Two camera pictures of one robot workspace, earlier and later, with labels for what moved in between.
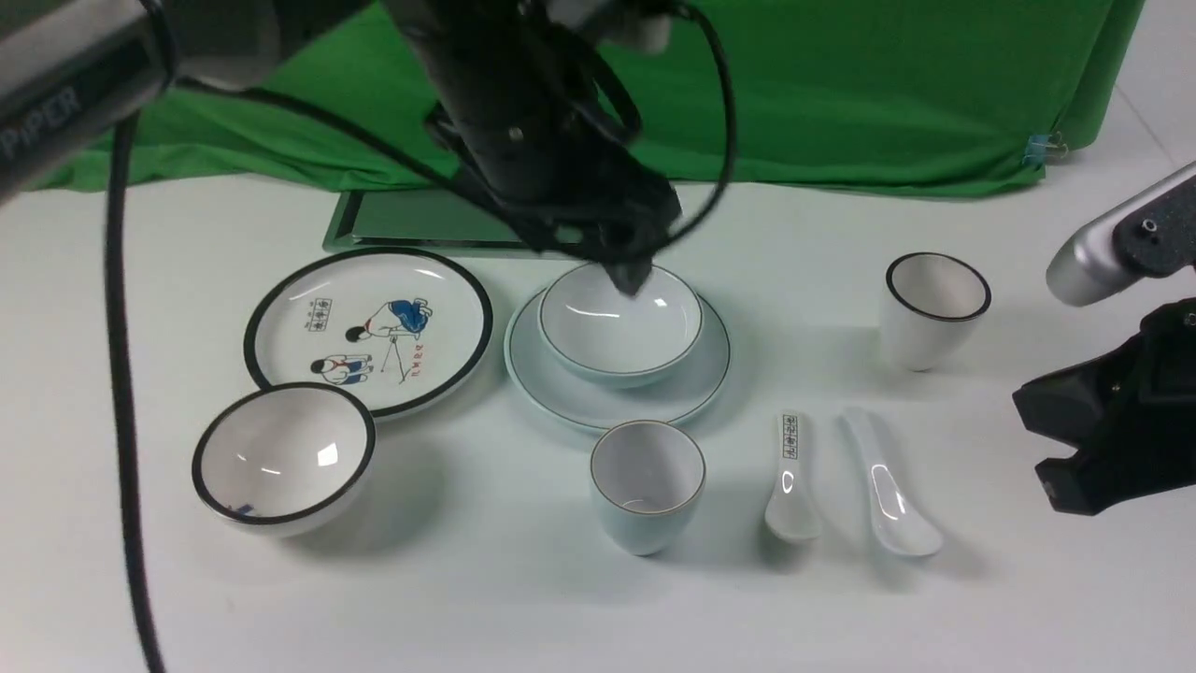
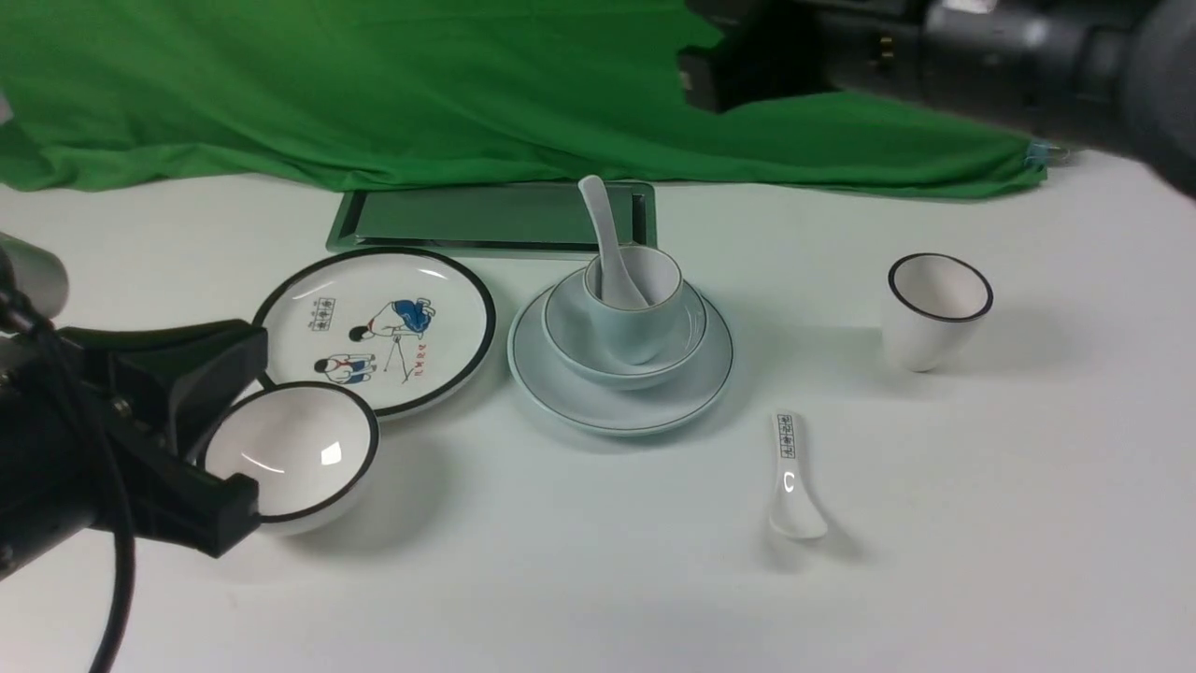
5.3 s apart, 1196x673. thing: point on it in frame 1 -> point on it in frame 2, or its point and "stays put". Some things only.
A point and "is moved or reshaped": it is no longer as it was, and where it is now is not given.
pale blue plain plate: (685, 398) stays put
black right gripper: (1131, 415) -> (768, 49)
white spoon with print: (793, 513) stays put
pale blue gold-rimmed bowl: (617, 339) stays put
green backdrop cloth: (746, 96) stays put
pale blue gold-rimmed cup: (647, 477) -> (632, 293)
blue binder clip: (1041, 146) stays put
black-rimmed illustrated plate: (394, 327) stays put
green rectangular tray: (420, 221) stays put
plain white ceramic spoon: (901, 524) is moved or reshaped
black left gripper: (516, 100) -> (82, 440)
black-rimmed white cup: (931, 301) stays put
